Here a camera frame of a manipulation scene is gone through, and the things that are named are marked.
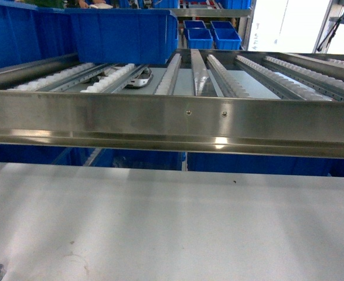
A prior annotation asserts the stainless steel roller shelf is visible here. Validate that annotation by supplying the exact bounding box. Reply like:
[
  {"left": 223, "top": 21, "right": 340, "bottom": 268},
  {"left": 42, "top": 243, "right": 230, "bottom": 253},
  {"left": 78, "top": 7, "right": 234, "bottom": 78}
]
[{"left": 0, "top": 49, "right": 344, "bottom": 158}]

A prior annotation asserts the large blue bin on shelf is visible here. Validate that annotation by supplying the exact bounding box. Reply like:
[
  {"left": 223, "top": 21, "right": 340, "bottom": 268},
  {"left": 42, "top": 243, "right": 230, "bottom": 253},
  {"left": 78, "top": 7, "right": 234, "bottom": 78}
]
[{"left": 65, "top": 8, "right": 178, "bottom": 64}]

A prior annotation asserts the white grey handheld device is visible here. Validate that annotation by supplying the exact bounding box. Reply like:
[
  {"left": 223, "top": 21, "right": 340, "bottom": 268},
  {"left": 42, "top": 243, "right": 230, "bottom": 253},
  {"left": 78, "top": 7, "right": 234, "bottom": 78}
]
[{"left": 125, "top": 67, "right": 153, "bottom": 89}]

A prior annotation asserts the small blue bin background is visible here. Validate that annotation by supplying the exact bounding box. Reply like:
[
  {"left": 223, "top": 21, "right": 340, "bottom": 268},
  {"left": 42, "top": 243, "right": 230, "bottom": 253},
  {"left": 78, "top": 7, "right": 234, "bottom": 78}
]
[
  {"left": 183, "top": 20, "right": 213, "bottom": 49},
  {"left": 210, "top": 21, "right": 242, "bottom": 50}
]

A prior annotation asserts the small blue bin background right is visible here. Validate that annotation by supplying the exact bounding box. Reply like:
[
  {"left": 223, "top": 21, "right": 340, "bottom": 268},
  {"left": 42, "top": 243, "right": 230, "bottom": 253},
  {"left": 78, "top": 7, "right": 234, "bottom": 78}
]
[{"left": 210, "top": 21, "right": 242, "bottom": 50}]

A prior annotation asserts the far left blue bin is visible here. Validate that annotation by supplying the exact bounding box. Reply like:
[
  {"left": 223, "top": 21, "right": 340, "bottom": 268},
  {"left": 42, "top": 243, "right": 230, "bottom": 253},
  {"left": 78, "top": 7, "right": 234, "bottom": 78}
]
[{"left": 0, "top": 1, "right": 77, "bottom": 68}]

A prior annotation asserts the black tripod stand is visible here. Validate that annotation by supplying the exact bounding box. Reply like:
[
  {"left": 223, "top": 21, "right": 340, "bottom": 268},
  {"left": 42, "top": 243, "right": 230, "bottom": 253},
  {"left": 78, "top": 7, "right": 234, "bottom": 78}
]
[{"left": 313, "top": 1, "right": 344, "bottom": 54}]

